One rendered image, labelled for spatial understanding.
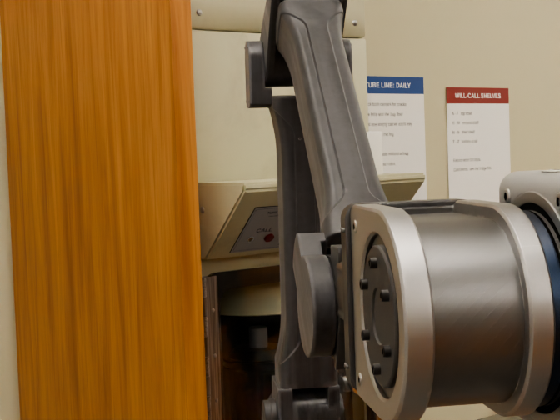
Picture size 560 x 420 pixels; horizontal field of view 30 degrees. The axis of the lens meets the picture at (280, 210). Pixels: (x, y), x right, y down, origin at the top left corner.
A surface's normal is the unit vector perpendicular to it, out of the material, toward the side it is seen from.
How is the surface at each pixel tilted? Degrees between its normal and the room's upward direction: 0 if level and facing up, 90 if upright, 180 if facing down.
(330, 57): 44
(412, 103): 90
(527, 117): 90
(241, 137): 90
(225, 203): 90
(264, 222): 135
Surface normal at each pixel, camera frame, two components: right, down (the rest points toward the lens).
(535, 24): 0.62, 0.02
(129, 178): -0.79, 0.06
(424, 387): 0.14, 0.55
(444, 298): 0.12, -0.24
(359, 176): 0.07, -0.69
